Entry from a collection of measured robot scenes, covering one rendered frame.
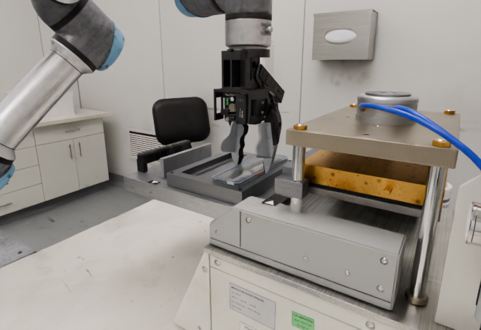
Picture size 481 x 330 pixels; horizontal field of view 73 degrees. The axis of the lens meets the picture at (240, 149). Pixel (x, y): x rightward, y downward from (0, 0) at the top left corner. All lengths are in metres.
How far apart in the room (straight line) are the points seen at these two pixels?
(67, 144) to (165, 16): 1.33
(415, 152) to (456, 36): 1.59
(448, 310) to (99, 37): 0.82
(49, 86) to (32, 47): 2.71
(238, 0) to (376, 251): 0.39
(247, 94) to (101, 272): 0.51
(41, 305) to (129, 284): 0.16
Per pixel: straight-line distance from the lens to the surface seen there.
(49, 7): 0.87
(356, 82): 2.00
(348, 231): 0.41
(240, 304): 0.51
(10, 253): 0.99
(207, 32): 2.49
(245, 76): 0.52
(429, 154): 0.37
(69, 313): 0.73
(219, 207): 0.54
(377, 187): 0.43
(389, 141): 0.38
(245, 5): 0.53
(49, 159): 3.04
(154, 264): 0.80
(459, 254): 0.39
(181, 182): 0.59
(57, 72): 0.88
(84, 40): 0.88
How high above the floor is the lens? 1.19
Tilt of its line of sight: 15 degrees down
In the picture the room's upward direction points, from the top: straight up
